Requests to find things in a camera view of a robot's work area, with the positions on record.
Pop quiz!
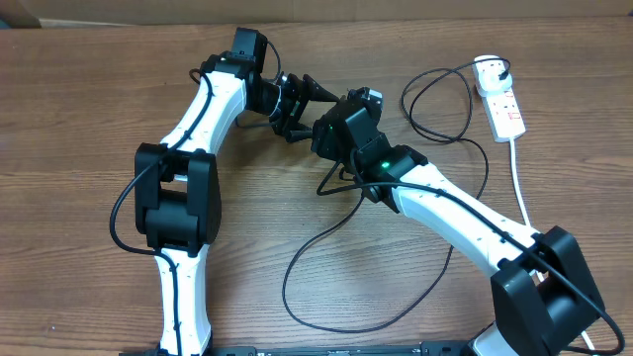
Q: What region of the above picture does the white charger adapter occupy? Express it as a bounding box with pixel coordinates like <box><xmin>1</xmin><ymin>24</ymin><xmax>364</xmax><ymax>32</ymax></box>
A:
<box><xmin>472</xmin><ymin>54</ymin><xmax>513</xmax><ymax>97</ymax></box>

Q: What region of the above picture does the white power strip cord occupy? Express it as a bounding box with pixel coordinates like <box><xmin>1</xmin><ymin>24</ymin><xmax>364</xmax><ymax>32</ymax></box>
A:
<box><xmin>508</xmin><ymin>137</ymin><xmax>596</xmax><ymax>353</ymax></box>

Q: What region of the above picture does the white power strip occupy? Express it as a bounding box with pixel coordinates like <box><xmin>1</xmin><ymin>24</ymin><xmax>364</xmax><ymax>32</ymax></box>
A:
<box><xmin>472</xmin><ymin>54</ymin><xmax>527</xmax><ymax>143</ymax></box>

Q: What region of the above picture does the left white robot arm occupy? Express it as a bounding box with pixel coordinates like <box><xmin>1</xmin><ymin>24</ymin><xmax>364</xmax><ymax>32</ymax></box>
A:
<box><xmin>135</xmin><ymin>28</ymin><xmax>337</xmax><ymax>355</ymax></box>

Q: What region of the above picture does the cardboard backdrop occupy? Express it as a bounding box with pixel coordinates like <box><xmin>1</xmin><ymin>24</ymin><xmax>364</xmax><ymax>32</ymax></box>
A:
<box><xmin>1</xmin><ymin>0</ymin><xmax>632</xmax><ymax>28</ymax></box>

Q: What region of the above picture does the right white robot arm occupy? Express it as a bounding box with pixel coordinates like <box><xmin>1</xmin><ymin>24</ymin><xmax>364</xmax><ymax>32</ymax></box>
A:
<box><xmin>312</xmin><ymin>88</ymin><xmax>604</xmax><ymax>355</ymax></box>

